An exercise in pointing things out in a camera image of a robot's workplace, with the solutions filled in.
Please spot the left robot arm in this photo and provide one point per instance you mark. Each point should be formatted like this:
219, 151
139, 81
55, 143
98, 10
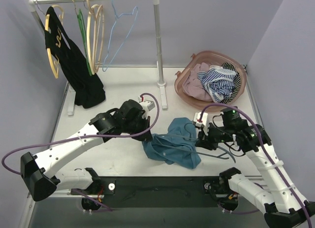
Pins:
43, 172

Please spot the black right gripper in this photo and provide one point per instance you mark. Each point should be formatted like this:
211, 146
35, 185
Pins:
205, 137

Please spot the pale pink garment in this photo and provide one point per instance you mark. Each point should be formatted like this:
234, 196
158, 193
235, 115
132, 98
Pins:
192, 85

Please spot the blue white striped garment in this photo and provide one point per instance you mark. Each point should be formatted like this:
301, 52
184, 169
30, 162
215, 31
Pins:
218, 82

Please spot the pink plastic laundry basket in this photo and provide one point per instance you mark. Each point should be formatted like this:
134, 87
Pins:
211, 58

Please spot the light blue wire hanger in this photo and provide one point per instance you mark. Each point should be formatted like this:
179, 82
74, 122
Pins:
119, 33

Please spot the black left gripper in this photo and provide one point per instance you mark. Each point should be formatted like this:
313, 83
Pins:
143, 127

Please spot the black hanging garment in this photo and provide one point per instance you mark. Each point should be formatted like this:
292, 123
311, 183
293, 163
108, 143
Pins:
89, 89

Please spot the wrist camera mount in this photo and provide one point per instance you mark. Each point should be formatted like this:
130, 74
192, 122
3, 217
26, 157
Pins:
201, 121
147, 105

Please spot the teal tank top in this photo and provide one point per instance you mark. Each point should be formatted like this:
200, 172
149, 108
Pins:
172, 149

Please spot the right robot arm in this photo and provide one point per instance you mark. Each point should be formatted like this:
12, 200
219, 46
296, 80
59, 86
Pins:
282, 205

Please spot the beige wooden hanger front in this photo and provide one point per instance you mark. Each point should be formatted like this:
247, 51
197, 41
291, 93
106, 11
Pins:
91, 15

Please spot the teal plastic hanger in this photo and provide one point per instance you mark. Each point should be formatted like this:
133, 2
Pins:
197, 149

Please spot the green thin hanger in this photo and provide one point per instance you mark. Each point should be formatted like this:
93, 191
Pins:
82, 28

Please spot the cream wooden hanger with garment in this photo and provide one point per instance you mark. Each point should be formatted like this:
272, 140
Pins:
54, 64

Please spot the white clothes rack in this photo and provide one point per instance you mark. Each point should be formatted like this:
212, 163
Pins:
32, 7

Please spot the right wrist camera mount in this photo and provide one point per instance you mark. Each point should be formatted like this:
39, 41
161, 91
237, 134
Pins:
201, 121

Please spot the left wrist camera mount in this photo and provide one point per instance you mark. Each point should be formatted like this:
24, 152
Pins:
147, 105

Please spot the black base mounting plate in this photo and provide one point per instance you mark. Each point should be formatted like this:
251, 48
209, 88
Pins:
163, 192

